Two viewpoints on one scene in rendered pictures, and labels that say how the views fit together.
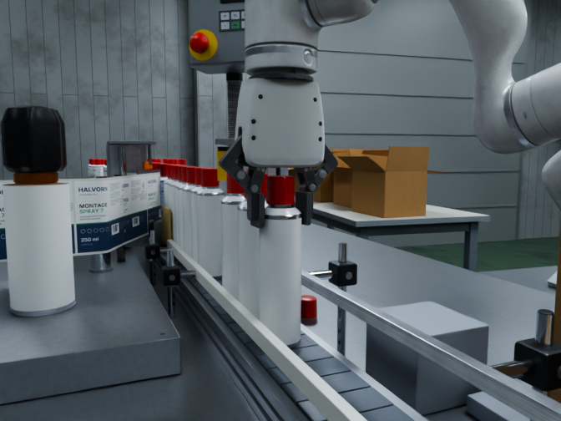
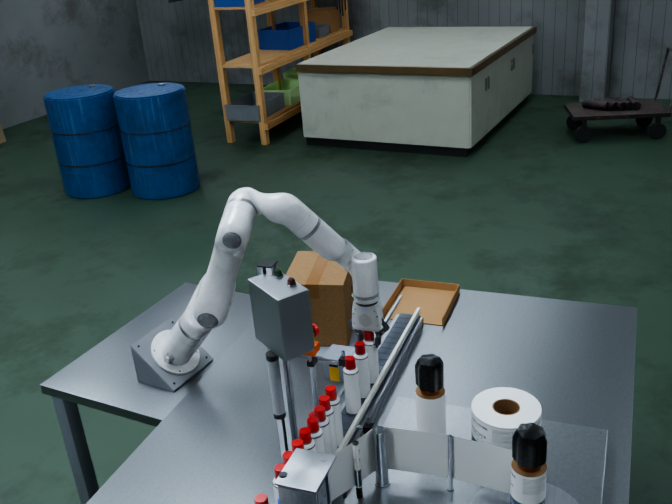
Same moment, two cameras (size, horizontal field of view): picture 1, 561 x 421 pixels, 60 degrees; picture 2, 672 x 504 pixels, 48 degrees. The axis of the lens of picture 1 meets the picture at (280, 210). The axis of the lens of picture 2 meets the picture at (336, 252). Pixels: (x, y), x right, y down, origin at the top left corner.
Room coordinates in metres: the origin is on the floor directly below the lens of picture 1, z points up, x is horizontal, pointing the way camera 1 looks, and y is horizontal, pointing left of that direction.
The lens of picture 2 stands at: (2.19, 1.51, 2.38)
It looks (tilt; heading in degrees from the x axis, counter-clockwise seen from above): 24 degrees down; 225
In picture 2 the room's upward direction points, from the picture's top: 5 degrees counter-clockwise
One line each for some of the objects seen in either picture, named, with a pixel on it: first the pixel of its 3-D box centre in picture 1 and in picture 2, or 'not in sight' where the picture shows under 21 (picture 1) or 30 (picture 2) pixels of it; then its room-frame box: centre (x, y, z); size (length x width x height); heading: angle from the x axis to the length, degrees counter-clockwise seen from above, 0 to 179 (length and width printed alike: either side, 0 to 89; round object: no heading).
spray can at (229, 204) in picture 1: (238, 236); (352, 384); (0.74, 0.07, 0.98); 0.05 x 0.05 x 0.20
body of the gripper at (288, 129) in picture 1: (280, 119); (367, 312); (0.57, 0.00, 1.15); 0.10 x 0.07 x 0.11; 113
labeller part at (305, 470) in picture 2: (130, 142); (305, 469); (1.24, 0.38, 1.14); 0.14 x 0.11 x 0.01; 22
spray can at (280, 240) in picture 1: (280, 260); (370, 355); (0.57, 0.00, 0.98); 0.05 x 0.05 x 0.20
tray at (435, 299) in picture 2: not in sight; (421, 301); (-0.03, -0.25, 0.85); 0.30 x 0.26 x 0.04; 22
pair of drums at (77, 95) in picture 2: not in sight; (122, 140); (-1.48, -5.00, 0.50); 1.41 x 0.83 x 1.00; 107
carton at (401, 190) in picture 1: (388, 180); not in sight; (2.72, -0.61, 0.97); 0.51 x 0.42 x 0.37; 112
